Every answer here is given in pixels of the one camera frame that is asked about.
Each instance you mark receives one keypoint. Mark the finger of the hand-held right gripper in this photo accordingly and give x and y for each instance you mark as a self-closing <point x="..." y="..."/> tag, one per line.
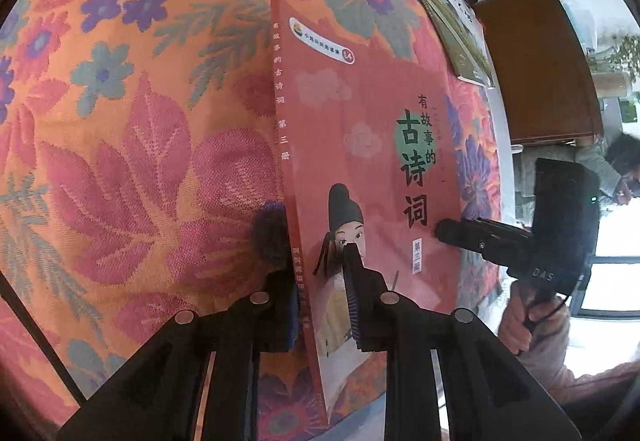
<point x="480" y="241"/>

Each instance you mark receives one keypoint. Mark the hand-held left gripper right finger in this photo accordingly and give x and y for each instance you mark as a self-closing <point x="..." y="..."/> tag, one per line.
<point x="352" y="291"/>

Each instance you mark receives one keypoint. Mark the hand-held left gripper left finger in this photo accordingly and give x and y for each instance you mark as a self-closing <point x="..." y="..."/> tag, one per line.
<point x="272" y="231"/>

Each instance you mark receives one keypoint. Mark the orange red book scholar cover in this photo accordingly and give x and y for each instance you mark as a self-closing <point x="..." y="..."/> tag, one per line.
<point x="360" y="121"/>

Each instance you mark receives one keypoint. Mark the person's right forearm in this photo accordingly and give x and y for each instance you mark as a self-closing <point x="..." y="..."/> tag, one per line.
<point x="590" y="366"/>

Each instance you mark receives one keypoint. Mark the person's right hand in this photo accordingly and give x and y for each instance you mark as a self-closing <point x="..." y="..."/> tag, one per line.
<point x="520" y="326"/>

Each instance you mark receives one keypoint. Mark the window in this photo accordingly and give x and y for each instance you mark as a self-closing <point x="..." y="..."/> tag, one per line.
<point x="615" y="281"/>

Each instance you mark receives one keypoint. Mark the brown wooden cabinet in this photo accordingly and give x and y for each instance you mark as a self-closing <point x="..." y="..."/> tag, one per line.
<point x="540" y="71"/>

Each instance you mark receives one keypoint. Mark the orange floral mat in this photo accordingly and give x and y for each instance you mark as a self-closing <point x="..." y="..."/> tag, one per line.
<point x="150" y="121"/>

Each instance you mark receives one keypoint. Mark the green leafy plant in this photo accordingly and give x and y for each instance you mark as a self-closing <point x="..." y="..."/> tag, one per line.
<point x="622" y="58"/>

